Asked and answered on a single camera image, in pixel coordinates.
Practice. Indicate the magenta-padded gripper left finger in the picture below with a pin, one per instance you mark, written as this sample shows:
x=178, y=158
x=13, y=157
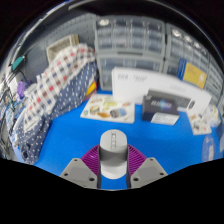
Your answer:
x=78, y=171

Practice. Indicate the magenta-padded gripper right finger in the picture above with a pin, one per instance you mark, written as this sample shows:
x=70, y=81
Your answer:
x=148, y=171

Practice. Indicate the white computer mouse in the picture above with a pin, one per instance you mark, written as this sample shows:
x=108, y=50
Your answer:
x=113, y=156

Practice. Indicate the navy polka dot cloth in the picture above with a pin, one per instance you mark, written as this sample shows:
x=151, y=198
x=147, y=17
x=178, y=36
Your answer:
x=36, y=140

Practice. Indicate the small dark cardboard box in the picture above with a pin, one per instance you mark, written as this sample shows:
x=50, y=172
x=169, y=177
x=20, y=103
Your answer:
x=156, y=108

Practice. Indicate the printed sticker sheet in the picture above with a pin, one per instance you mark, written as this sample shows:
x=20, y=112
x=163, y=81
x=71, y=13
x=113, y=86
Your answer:
x=106, y=109
x=198, y=124

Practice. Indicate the long white keyboard box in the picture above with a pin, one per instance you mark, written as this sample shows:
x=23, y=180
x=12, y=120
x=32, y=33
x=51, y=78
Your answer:
x=130, y=83

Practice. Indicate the red blue checked cloth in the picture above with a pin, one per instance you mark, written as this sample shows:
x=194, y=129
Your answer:
x=55, y=83

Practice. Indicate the purple plastic object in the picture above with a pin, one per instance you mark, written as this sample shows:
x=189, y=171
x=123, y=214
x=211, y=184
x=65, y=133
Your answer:
x=21, y=89

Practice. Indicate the yellow cardboard box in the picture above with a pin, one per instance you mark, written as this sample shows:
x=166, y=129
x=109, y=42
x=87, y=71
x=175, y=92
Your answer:
x=193, y=74

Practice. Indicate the grey parts drawer cabinet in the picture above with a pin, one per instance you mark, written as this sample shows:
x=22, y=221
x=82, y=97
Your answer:
x=185, y=45
x=216, y=81
x=128, y=40

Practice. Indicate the white plastic basket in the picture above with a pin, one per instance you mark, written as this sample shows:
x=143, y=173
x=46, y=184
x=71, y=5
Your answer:
x=60, y=48

